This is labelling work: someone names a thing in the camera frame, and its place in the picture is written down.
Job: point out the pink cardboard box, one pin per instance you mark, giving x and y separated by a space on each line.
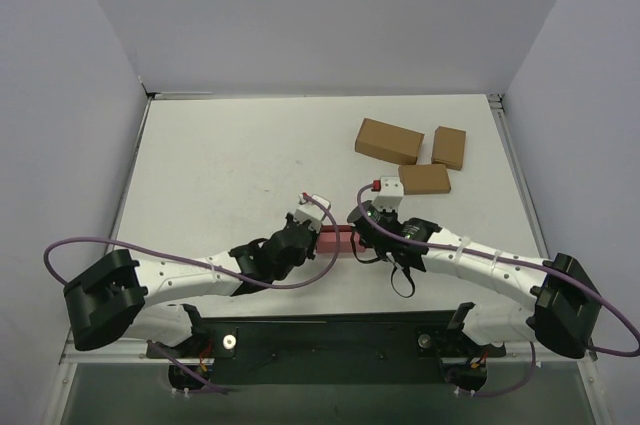
328 241

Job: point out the brown cardboard box front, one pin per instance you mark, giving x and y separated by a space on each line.
424 179

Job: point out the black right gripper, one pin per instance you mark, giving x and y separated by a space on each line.
363 238

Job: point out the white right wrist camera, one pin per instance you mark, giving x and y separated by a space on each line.
389 194

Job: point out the large brown cardboard box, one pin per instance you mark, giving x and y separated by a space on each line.
388 143

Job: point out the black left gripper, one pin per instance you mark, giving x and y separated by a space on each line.
307 240

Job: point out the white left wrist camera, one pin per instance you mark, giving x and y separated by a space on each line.
311 212

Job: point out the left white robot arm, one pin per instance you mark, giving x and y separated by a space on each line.
119 296

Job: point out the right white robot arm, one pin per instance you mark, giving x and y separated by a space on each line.
553 300

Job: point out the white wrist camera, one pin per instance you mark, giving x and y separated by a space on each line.
311 212
389 194

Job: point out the small brown box right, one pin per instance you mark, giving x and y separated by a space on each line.
449 147

